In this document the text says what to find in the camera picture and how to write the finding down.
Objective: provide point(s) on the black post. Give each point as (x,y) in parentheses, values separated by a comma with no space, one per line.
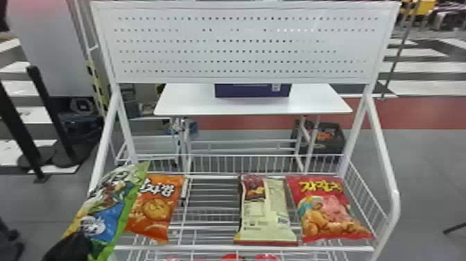
(47,109)
(18,131)

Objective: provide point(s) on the black crate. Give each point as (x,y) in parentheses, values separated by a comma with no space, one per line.
(329,140)

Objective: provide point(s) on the green snack packet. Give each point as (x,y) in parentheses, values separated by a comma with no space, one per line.
(109,207)

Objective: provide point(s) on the beige snack packet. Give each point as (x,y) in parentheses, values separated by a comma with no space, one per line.
(264,215)

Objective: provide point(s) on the white side table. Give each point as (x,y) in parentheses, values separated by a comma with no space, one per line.
(251,104)

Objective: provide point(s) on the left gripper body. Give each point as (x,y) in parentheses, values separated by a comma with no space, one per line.
(69,249)

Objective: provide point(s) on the orange snack packet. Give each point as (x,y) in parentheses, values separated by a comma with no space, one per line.
(154,209)

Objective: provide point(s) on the red snack packet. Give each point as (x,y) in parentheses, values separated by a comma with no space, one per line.
(322,209)

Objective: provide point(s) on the blue box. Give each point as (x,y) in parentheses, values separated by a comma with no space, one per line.
(251,90)

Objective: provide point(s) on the striped post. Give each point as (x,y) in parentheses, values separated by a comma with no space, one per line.
(97,89)

